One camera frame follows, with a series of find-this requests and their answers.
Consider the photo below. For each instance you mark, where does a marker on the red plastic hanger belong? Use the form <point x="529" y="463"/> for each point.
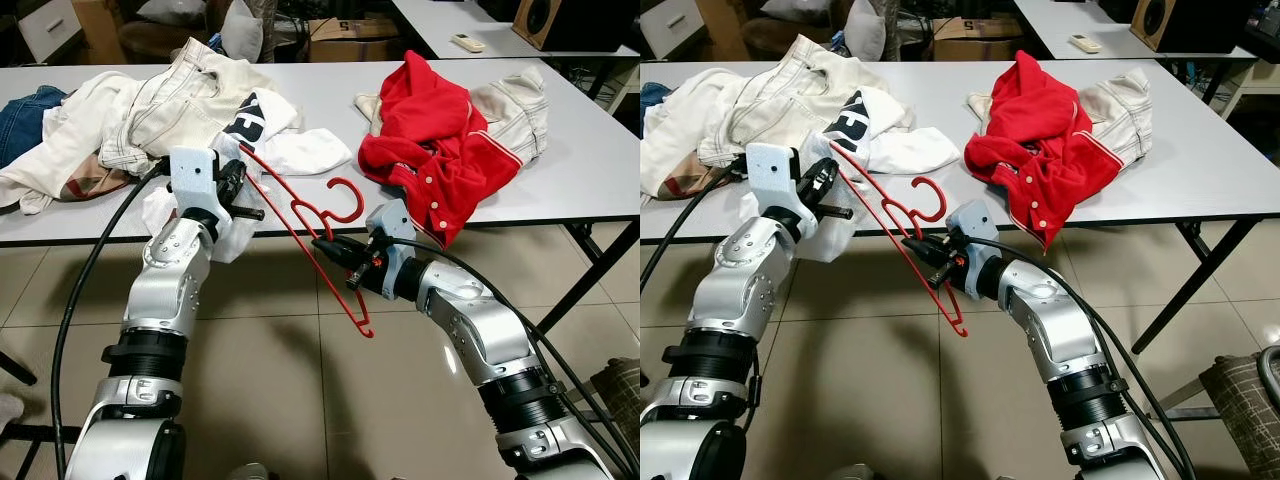
<point x="941" y="195"/>
<point x="358" y="197"/>

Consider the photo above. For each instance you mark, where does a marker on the white shirt black print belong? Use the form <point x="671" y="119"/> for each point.
<point x="310" y="152"/>
<point x="915" y="150"/>

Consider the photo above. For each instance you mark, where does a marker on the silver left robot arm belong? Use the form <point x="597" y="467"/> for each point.
<point x="740" y="290"/>
<point x="165" y="290"/>

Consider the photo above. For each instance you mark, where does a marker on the cream denim jacket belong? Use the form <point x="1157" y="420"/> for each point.
<point x="160" y="110"/>
<point x="770" y="105"/>

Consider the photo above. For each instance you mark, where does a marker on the beige plaid garment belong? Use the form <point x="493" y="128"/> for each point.
<point x="90" y="183"/>
<point x="695" y="178"/>

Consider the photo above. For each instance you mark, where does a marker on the grey white cushion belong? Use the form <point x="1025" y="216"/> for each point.
<point x="865" y="35"/>
<point x="240" y="35"/>

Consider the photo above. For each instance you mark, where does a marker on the red polo white trim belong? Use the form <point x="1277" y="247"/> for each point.
<point x="1040" y="130"/>
<point x="430" y="130"/>

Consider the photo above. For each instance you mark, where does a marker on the brown cardboard box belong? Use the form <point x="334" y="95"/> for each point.
<point x="965" y="45"/>
<point x="345" y="45"/>

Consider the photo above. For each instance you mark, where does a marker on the blue jeans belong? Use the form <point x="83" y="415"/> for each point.
<point x="25" y="120"/>
<point x="652" y="100"/>

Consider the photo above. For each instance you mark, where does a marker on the cream trousers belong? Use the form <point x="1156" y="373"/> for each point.
<point x="515" y="110"/>
<point x="1120" y="110"/>

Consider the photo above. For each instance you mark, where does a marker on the white storage box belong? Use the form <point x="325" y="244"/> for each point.
<point x="48" y="25"/>
<point x="670" y="25"/>

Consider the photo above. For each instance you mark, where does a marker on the white remote control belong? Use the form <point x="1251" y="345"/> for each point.
<point x="1085" y="43"/>
<point x="467" y="42"/>

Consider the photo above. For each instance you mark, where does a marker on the white side table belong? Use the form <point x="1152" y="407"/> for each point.
<point x="1060" y="20"/>
<point x="440" y="20"/>

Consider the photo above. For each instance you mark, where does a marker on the brown woven stool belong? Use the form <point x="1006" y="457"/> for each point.
<point x="1240" y="395"/>
<point x="618" y="395"/>

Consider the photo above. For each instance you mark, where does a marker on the wooden black speaker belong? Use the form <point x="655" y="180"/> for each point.
<point x="1155" y="20"/>
<point x="535" y="20"/>

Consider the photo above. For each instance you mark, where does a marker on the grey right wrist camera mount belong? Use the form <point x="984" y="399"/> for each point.
<point x="975" y="225"/>
<point x="392" y="230"/>

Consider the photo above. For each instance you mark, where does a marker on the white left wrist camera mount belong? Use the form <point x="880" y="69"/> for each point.
<point x="192" y="175"/>
<point x="770" y="172"/>

